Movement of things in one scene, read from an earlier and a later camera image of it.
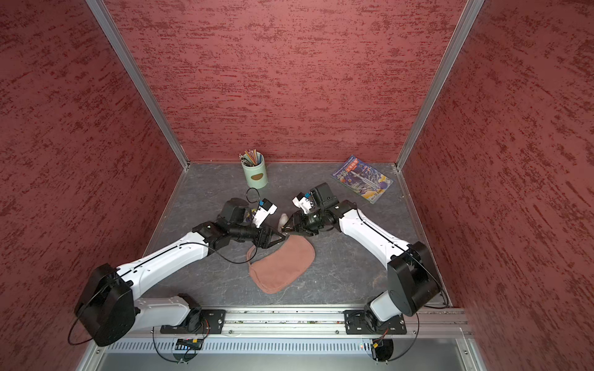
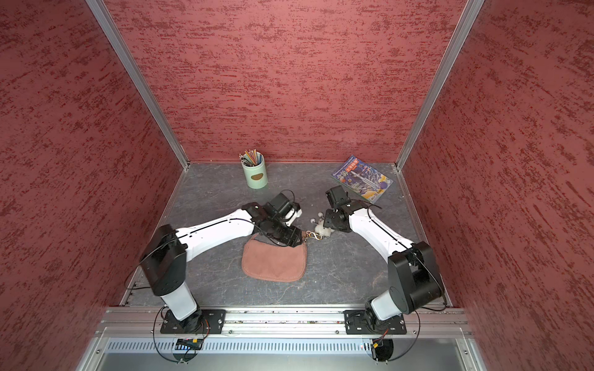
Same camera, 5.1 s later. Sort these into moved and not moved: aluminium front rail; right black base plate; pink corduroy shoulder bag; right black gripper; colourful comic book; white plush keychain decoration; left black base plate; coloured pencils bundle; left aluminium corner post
Moved: right black gripper; pink corduroy shoulder bag; white plush keychain decoration
Not moved: coloured pencils bundle; left aluminium corner post; left black base plate; right black base plate; aluminium front rail; colourful comic book
